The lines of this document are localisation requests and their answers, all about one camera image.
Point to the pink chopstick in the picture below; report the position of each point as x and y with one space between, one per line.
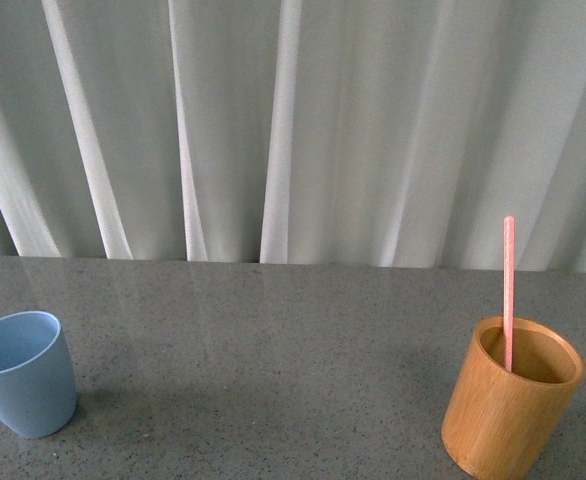
508 289

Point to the white curtain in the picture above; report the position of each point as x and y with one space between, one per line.
387 133

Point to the blue plastic cup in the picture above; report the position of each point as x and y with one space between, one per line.
37 383

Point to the bamboo chopstick holder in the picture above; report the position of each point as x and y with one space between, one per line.
498 420

